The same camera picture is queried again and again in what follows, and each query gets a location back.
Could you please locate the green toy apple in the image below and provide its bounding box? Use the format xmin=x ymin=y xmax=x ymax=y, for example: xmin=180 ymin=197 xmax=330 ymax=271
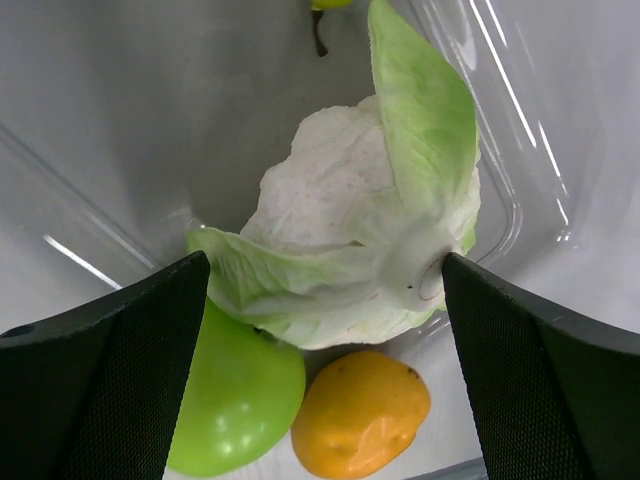
xmin=168 ymin=301 xmax=306 ymax=478

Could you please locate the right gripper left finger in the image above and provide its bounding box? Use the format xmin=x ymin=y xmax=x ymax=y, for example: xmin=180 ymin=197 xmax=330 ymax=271
xmin=1 ymin=252 xmax=210 ymax=479

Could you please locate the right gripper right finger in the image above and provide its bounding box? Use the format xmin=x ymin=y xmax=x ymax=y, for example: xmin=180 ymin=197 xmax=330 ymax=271
xmin=442 ymin=253 xmax=639 ymax=479

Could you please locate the clear grey plastic bin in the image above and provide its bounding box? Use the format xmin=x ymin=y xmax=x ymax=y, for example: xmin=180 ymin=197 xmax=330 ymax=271
xmin=1 ymin=1 xmax=639 ymax=479

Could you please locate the orange toy fruit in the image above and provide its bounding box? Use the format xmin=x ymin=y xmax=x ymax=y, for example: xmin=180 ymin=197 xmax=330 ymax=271
xmin=291 ymin=351 xmax=431 ymax=479

